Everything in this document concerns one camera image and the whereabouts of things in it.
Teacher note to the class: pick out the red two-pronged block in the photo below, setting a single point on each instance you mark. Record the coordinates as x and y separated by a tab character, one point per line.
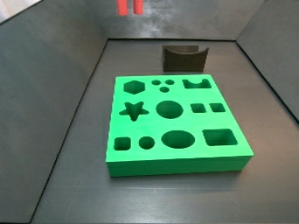
129	5

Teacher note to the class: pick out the green foam shape board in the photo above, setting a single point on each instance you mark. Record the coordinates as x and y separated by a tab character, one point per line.
172	127

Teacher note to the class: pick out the black curved bracket block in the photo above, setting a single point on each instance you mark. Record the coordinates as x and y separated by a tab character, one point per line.
183	58

